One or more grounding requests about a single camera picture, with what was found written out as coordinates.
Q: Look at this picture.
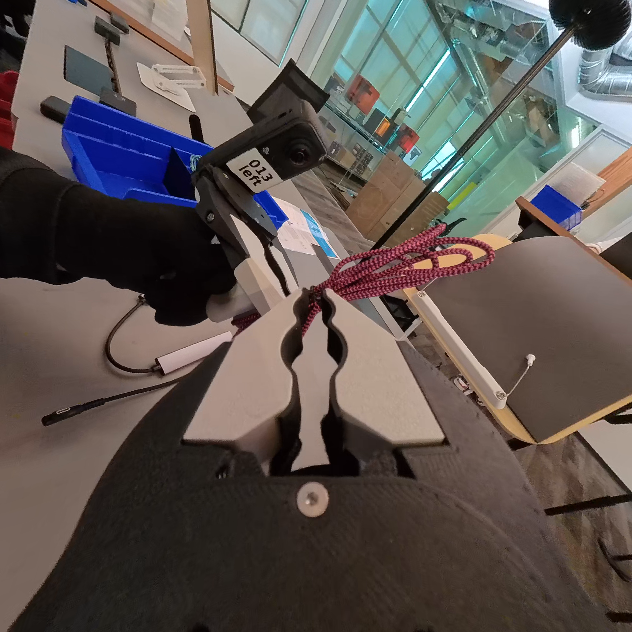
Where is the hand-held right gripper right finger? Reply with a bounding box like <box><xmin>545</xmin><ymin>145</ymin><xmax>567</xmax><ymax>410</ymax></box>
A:
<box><xmin>321</xmin><ymin>289</ymin><xmax>446</xmax><ymax>457</ymax></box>

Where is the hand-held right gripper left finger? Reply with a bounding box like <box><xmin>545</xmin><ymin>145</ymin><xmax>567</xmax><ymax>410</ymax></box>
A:
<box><xmin>183</xmin><ymin>289</ymin><xmax>306</xmax><ymax>465</ymax></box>

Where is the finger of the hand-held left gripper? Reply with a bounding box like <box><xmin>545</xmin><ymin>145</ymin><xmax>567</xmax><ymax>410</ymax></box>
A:
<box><xmin>231</xmin><ymin>217</ymin><xmax>293</xmax><ymax>318</ymax></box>
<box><xmin>273</xmin><ymin>236</ymin><xmax>303</xmax><ymax>297</ymax></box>

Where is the pink braided usb-c cable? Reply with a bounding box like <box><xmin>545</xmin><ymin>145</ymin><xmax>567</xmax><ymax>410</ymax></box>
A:
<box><xmin>231</xmin><ymin>224</ymin><xmax>496</xmax><ymax>346</ymax></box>

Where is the grey usb hub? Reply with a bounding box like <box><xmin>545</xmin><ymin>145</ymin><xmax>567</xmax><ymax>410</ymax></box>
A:
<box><xmin>154</xmin><ymin>331</ymin><xmax>234</xmax><ymax>378</ymax></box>

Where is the person's left forearm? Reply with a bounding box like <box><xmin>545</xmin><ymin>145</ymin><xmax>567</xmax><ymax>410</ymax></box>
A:
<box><xmin>0</xmin><ymin>148</ymin><xmax>80</xmax><ymax>286</ymax></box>

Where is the person's left hand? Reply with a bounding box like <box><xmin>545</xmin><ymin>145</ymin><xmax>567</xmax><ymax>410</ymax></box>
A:
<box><xmin>64</xmin><ymin>183</ymin><xmax>239</xmax><ymax>328</ymax></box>

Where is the white blue printed leaflet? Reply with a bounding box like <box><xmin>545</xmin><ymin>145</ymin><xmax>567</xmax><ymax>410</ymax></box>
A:
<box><xmin>279</xmin><ymin>207</ymin><xmax>339</xmax><ymax>260</ymax></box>

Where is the blue plastic bin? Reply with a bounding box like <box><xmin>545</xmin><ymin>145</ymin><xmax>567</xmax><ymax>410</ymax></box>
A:
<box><xmin>62</xmin><ymin>95</ymin><xmax>289</xmax><ymax>233</ymax></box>
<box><xmin>531</xmin><ymin>185</ymin><xmax>584</xmax><ymax>231</ymax></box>

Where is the large cardboard box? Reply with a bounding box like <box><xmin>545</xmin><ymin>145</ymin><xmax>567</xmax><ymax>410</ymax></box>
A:
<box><xmin>346</xmin><ymin>150</ymin><xmax>451</xmax><ymax>248</ymax></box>

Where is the black mesh office chair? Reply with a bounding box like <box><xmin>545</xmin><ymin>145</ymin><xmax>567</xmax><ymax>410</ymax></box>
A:
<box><xmin>247</xmin><ymin>59</ymin><xmax>330</xmax><ymax>126</ymax></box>

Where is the black box device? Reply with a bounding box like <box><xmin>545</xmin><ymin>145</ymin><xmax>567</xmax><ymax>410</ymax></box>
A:
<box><xmin>99</xmin><ymin>86</ymin><xmax>138</xmax><ymax>118</ymax></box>

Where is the wooden board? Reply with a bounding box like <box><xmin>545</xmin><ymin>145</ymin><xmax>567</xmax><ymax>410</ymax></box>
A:
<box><xmin>185</xmin><ymin>0</ymin><xmax>219</xmax><ymax>95</ymax></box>

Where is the dark grey tablet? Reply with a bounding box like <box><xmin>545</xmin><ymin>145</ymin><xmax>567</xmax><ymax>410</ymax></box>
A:
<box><xmin>64</xmin><ymin>45</ymin><xmax>115</xmax><ymax>93</ymax></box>

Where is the small black flat device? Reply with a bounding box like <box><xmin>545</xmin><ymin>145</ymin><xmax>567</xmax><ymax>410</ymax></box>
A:
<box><xmin>39</xmin><ymin>96</ymin><xmax>71</xmax><ymax>124</ymax></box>

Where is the red plastic bin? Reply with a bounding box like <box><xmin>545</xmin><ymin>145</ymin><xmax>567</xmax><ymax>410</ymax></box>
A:
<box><xmin>0</xmin><ymin>70</ymin><xmax>19</xmax><ymax>149</ymax></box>

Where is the black pole stand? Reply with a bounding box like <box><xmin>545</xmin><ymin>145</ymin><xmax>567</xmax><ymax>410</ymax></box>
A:
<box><xmin>370</xmin><ymin>0</ymin><xmax>622</xmax><ymax>252</ymax></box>

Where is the thin black hub cable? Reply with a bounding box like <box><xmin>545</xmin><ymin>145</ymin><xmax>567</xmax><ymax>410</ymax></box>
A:
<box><xmin>106</xmin><ymin>295</ymin><xmax>161</xmax><ymax>373</ymax></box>

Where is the thick black braided cable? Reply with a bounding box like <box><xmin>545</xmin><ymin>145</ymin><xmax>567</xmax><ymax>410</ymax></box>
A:
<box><xmin>101</xmin><ymin>39</ymin><xmax>123</xmax><ymax>94</ymax></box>

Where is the black braided usb cable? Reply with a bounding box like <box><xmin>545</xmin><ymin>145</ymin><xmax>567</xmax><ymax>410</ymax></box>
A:
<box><xmin>41</xmin><ymin>382</ymin><xmax>181</xmax><ymax>426</ymax></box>

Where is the silver ventilation duct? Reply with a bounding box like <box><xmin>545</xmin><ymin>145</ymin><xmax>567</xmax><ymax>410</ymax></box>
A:
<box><xmin>578</xmin><ymin>27</ymin><xmax>632</xmax><ymax>102</ymax></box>

